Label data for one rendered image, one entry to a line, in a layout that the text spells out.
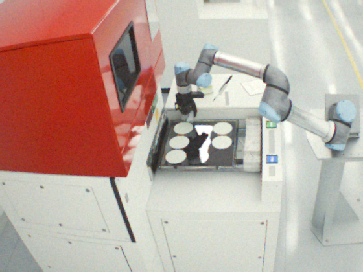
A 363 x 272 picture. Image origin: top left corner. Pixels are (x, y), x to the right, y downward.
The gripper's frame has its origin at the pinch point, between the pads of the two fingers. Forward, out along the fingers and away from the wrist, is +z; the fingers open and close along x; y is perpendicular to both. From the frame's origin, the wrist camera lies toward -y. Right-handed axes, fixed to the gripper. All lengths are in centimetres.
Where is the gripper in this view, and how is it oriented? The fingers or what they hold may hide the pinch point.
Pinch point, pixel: (192, 120)
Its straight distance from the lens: 231.4
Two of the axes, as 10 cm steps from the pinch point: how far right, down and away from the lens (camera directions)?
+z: 1.2, 7.8, 6.2
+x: 6.9, 3.8, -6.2
